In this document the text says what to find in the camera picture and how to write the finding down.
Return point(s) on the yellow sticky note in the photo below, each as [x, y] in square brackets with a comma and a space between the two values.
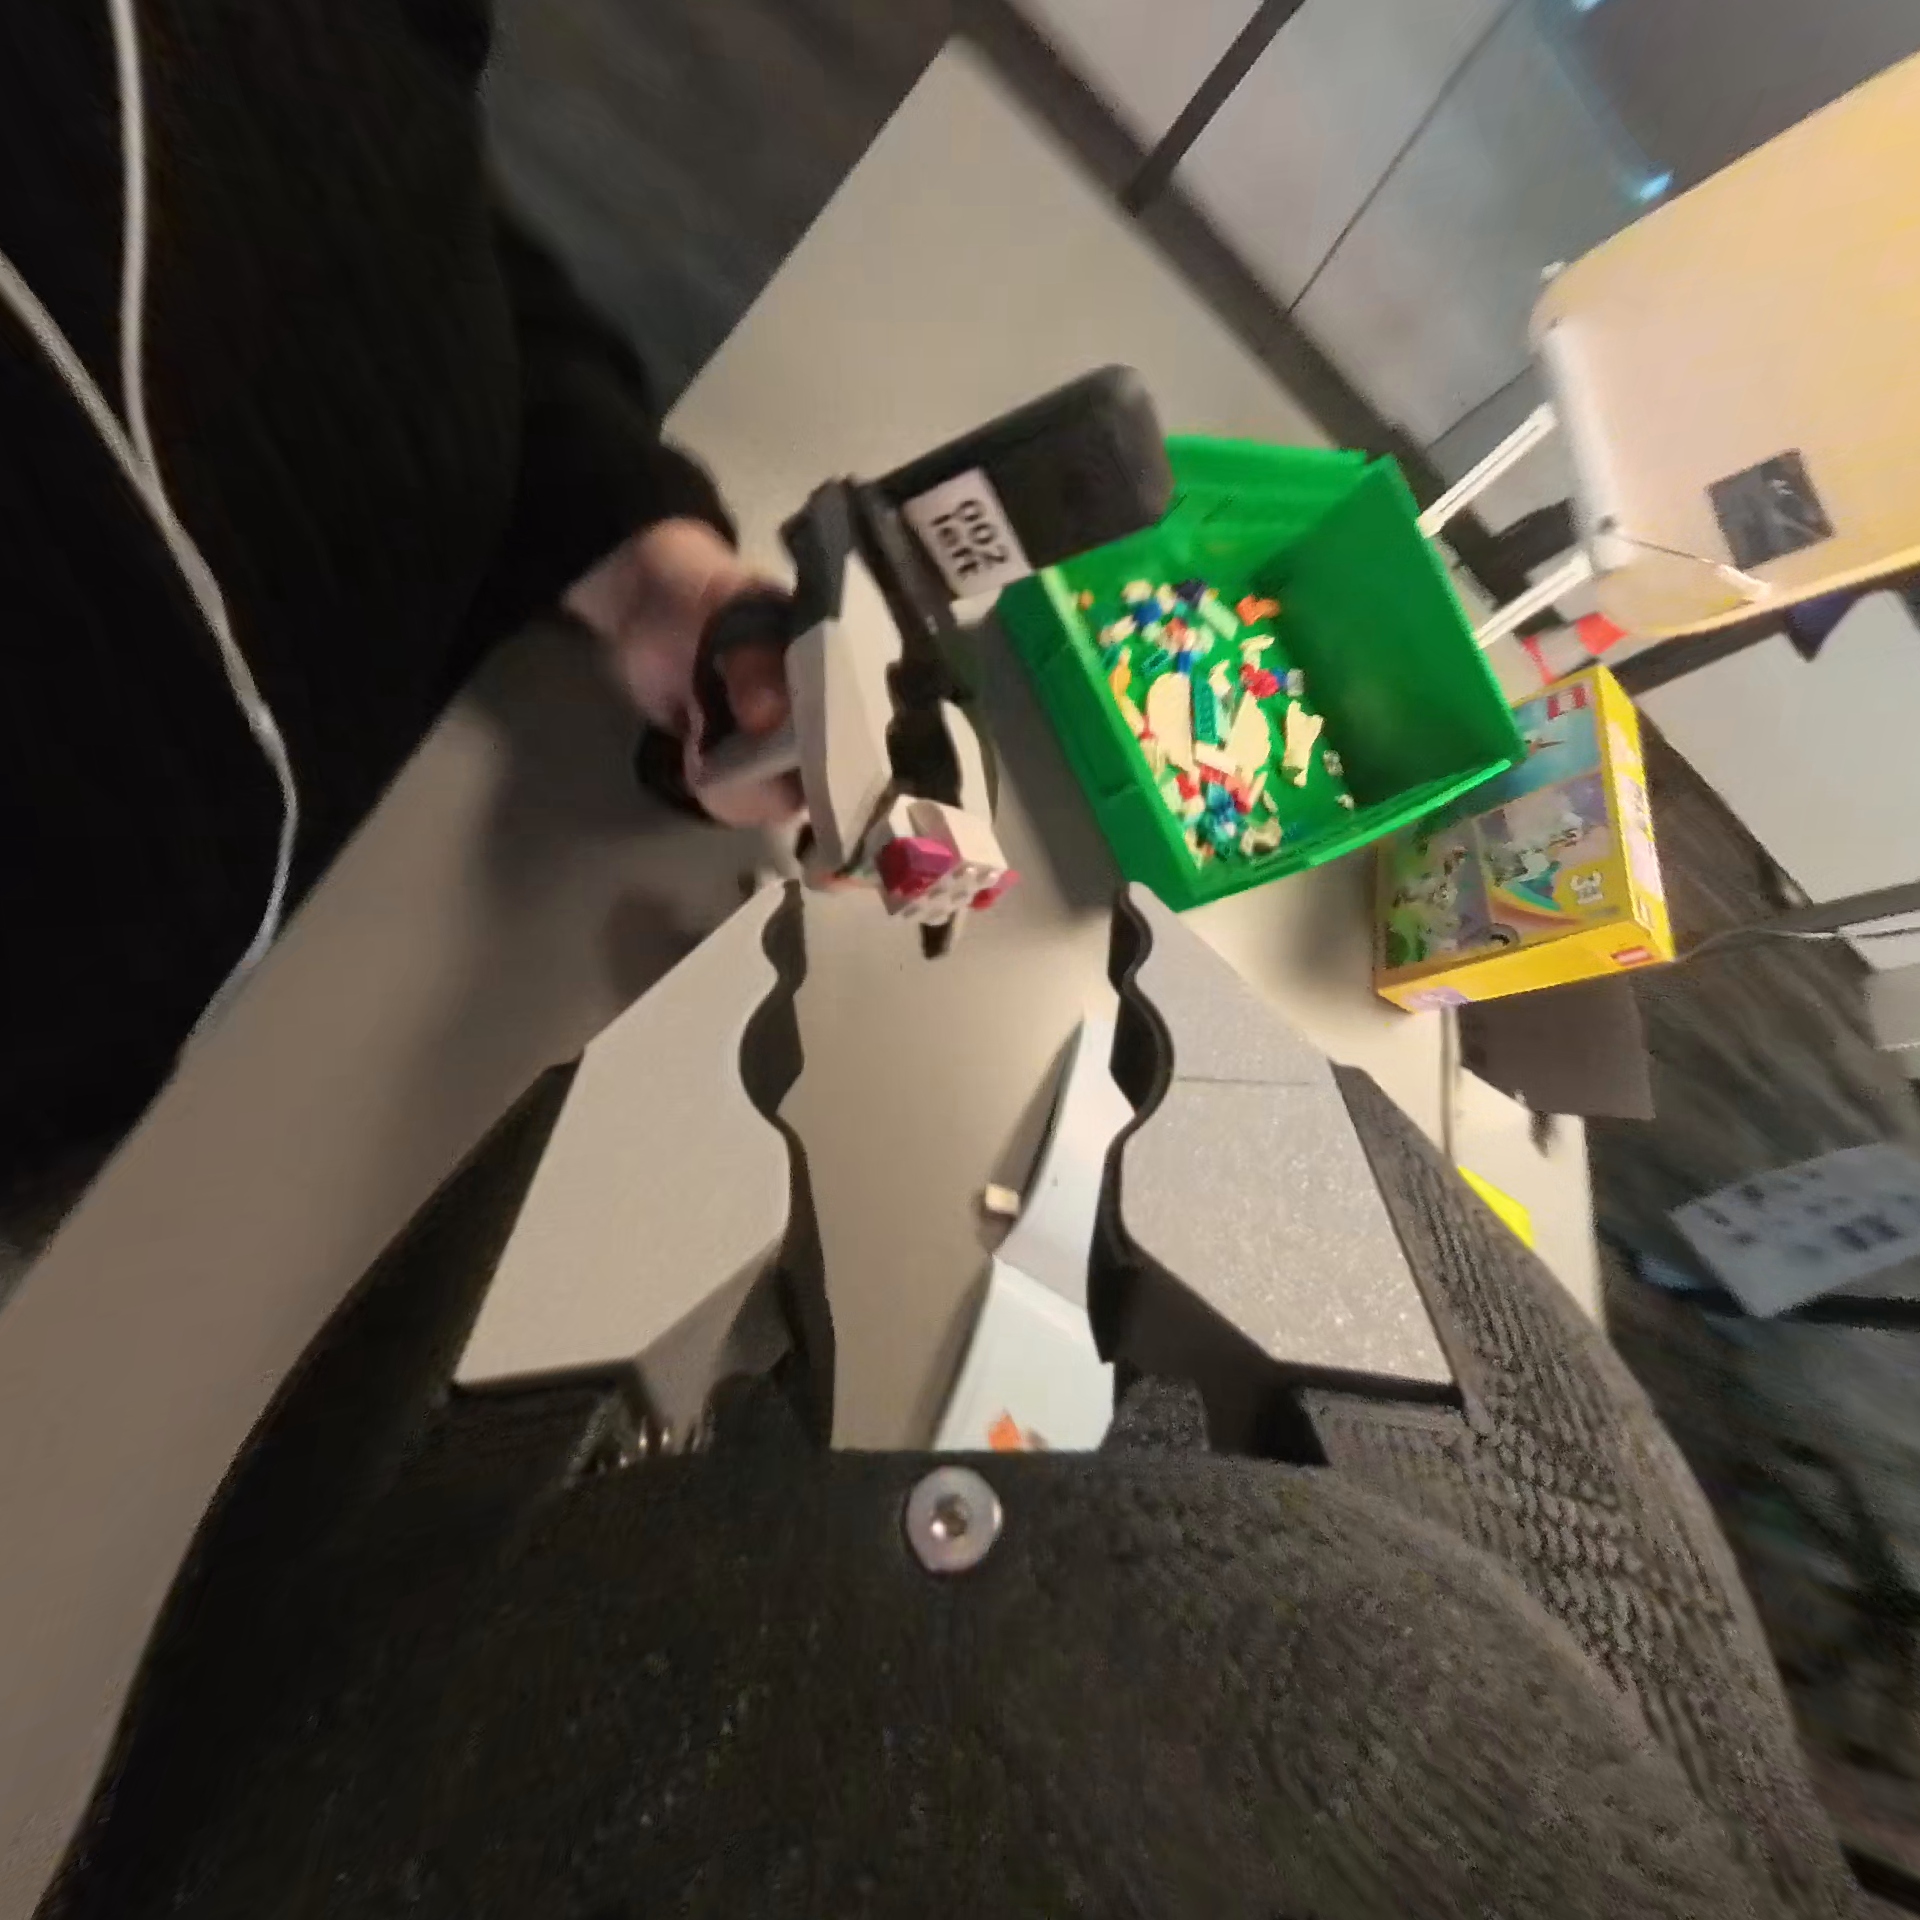
[1501, 1209]

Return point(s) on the small white lego assembly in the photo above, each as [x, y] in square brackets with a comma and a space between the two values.
[939, 870]

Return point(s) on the pile of lego bricks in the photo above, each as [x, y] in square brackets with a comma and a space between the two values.
[1214, 720]

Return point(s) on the person's left forearm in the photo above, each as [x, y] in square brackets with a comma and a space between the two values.
[601, 451]

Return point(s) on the light wooden side table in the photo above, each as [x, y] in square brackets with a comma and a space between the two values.
[1725, 345]

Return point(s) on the grey cardboard piece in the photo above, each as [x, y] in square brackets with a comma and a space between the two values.
[1561, 1051]

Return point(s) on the white box with small picture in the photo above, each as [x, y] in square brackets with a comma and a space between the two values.
[1072, 1185]

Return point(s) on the person's black sweater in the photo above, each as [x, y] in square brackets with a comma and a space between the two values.
[345, 375]

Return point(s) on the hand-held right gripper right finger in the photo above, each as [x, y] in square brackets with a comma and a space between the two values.
[1275, 1201]

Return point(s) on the yellow lego set box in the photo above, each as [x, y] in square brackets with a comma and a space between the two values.
[1515, 884]

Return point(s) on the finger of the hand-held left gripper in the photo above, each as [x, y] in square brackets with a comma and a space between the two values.
[973, 751]
[855, 734]

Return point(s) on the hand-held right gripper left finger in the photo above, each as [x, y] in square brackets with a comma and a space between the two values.
[645, 1201]

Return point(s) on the white printed paper sheet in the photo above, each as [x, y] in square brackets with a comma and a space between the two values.
[1801, 1231]

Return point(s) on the green plastic bin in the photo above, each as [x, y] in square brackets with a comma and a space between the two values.
[1410, 661]

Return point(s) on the person's left hand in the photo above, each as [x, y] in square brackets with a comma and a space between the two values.
[645, 600]

